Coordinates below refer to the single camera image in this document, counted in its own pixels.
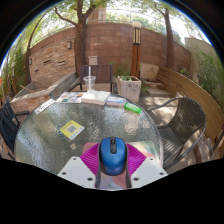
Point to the wall lamp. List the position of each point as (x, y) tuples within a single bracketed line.
[(30, 61), (69, 45)]

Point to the dark wooden slatted chair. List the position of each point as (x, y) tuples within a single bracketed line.
[(101, 73)]

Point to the yellow square card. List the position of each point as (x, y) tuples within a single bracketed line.
[(72, 129)]

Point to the low stone ledge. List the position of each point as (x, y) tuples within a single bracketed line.
[(43, 91)]

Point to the curved wooden bench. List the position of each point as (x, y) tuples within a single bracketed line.
[(196, 96)]

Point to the white paper strip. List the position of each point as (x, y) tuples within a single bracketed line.
[(44, 106)]

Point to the thin leaning tree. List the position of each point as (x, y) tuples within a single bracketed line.
[(28, 63)]

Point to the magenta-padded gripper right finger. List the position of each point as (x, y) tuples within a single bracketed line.
[(150, 170)]

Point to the wooden garden lamp post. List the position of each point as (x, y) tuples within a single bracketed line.
[(136, 53)]

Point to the white wall box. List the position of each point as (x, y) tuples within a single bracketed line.
[(93, 60)]

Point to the white book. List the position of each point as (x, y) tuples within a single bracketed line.
[(95, 97)]

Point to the blue computer mouse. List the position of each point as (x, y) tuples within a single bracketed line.
[(112, 156)]

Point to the floral print mouse pad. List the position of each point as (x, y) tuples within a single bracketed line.
[(149, 146)]

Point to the slender dark tree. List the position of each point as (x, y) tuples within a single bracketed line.
[(169, 43)]

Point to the beige stone block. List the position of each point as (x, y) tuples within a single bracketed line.
[(150, 72)]

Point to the green marker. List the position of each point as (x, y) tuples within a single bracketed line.
[(132, 108)]

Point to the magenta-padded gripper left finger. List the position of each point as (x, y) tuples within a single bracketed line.
[(75, 170)]

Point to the black slatted chair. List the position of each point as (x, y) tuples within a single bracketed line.
[(8, 128)]

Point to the dark wicker chair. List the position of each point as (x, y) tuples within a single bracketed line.
[(185, 123)]

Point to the white square planter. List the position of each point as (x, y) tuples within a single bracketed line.
[(130, 90)]

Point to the clear plastic cup with straw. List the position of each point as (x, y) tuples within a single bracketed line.
[(89, 83)]

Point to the colourful magazine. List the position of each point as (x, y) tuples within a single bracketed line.
[(70, 97)]

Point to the thick tree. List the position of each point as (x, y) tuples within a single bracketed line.
[(80, 46)]

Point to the thin pale book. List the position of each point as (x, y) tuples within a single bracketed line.
[(116, 101)]

